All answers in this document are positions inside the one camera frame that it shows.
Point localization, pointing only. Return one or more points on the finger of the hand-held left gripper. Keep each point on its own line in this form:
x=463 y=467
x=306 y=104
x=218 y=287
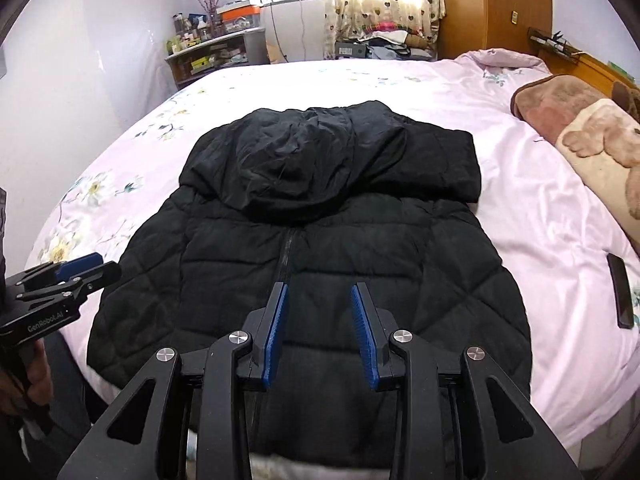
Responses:
x=80 y=262
x=97 y=277

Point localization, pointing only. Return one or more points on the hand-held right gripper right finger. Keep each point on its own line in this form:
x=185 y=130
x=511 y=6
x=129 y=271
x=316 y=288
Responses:
x=362 y=340

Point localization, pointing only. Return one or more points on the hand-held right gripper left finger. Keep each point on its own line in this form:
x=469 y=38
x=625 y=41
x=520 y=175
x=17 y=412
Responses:
x=277 y=340

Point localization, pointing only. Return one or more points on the black quilted hooded jacket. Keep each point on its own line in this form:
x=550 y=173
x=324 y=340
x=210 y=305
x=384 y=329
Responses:
x=350 y=240

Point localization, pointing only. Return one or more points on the pile of clothes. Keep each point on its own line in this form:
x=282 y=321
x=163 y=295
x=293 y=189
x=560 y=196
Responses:
x=385 y=42

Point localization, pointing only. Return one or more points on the person's left hand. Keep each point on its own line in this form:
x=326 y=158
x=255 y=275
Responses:
x=40 y=377

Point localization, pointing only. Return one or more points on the bed with pink floral sheet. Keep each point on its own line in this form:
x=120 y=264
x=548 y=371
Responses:
x=525 y=240

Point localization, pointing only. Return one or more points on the cluttered wooden shelf unit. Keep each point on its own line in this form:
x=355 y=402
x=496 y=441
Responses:
x=215 y=57

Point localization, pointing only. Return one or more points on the black smartphone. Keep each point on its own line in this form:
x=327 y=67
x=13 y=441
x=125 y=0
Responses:
x=620 y=290

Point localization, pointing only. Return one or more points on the orange lidded storage box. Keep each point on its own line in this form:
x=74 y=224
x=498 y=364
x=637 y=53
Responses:
x=242 y=15

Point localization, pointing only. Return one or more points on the bear print plush blanket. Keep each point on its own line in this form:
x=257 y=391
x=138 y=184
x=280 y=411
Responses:
x=590 y=145

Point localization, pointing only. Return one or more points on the white cabinet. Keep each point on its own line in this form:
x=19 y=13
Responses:
x=295 y=30

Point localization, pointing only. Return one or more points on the heart print curtain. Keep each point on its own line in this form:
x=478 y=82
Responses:
x=385 y=0

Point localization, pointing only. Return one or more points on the wooden headboard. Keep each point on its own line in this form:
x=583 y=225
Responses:
x=590 y=72

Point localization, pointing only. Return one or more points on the dark rack on headboard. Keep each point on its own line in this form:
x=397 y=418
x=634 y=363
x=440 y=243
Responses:
x=552 y=42

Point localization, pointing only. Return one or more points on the brown teddy bear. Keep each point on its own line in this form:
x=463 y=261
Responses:
x=627 y=100

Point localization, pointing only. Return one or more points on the wooden wardrobe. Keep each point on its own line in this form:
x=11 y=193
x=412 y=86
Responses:
x=490 y=5

